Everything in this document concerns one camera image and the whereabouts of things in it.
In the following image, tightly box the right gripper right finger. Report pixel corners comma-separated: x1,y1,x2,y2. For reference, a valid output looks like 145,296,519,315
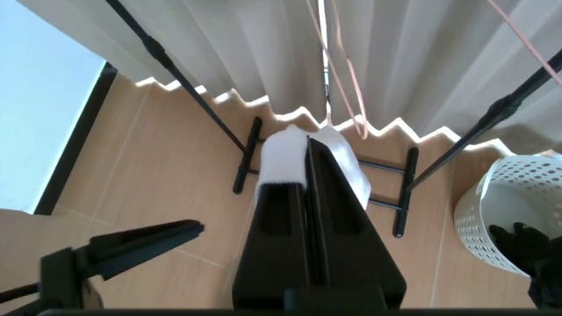
306,136,408,311

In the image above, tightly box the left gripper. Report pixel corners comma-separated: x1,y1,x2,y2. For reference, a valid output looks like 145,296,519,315
39,218,206,309

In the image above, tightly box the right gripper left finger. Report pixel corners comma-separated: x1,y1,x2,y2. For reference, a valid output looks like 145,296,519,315
231,182,318,311

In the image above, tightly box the white printed t-shirt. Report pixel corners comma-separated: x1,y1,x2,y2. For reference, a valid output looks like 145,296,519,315
254,125,372,212

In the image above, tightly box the black clothes rack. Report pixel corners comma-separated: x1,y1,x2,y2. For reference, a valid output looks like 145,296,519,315
104,0,562,238

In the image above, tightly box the white laundry basket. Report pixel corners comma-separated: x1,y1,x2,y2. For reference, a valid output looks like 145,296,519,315
453,153,562,277

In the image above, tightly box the black garment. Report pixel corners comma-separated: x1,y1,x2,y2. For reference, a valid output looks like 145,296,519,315
489,221,562,311

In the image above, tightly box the beige curtain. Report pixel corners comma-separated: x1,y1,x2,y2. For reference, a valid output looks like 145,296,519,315
17,0,562,154

